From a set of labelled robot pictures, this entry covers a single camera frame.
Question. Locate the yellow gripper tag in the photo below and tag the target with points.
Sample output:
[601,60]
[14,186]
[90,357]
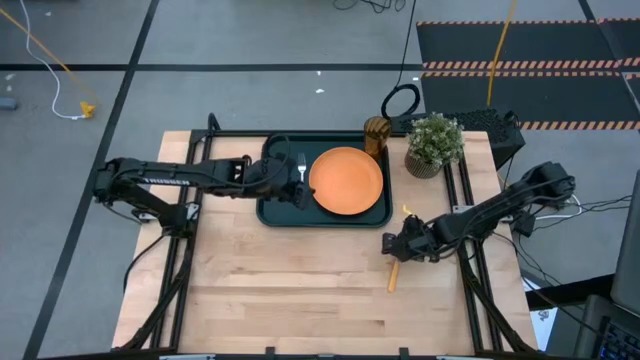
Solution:
[406,209]

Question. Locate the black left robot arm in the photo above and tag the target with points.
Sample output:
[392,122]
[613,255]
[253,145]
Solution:
[165,177]

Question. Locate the black aluminium table frame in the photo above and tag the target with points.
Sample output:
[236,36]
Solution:
[235,133]

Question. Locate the dark green serving tray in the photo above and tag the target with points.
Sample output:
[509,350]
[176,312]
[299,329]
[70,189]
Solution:
[280,215]

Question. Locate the orange round plate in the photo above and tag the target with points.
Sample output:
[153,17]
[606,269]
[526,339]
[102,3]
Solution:
[345,180]

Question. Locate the black keyboard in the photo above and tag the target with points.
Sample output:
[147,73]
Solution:
[620,345]

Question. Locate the white printed paper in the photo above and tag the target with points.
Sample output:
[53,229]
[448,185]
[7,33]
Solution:
[540,325]

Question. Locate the artificial potted plant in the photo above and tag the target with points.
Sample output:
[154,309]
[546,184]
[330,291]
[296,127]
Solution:
[432,142]

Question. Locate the grey computer monitor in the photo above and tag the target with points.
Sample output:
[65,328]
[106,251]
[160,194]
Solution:
[630,250]

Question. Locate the small grey floor object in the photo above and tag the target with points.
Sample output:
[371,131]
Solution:
[7,103]

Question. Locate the black hazard-striped floor mat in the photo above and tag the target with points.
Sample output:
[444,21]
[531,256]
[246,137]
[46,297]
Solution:
[540,97]
[500,42]

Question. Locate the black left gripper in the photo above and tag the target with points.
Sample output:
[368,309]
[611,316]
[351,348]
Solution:
[275,180]

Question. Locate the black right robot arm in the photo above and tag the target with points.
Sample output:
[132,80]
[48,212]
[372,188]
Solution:
[480,217]

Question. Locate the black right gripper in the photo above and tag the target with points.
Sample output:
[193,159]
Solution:
[417,240]

